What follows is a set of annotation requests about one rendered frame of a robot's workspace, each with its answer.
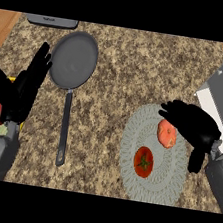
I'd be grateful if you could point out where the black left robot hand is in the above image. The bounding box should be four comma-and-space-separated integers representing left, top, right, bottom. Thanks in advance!
0, 34, 56, 130

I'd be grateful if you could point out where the orange squash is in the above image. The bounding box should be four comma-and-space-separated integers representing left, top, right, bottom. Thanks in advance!
154, 118, 180, 150

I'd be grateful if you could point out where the grey round woven placemat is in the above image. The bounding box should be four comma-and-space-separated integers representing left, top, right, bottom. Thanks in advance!
113, 99, 198, 209

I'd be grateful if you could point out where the dark grey frying pan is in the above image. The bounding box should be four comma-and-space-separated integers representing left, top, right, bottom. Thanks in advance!
34, 27, 103, 171

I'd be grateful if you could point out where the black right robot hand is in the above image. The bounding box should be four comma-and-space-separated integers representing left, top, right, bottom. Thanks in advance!
150, 97, 223, 178

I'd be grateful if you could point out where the red tomato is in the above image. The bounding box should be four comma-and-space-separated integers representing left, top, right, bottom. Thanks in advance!
131, 145, 157, 180

